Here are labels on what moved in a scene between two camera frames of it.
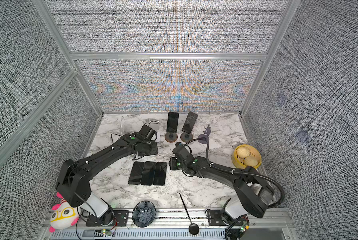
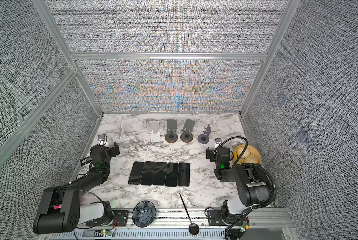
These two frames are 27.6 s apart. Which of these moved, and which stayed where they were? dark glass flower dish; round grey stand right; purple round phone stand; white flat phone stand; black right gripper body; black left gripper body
Moved: black right gripper body; black left gripper body
Stayed: purple round phone stand; white flat phone stand; round grey stand right; dark glass flower dish
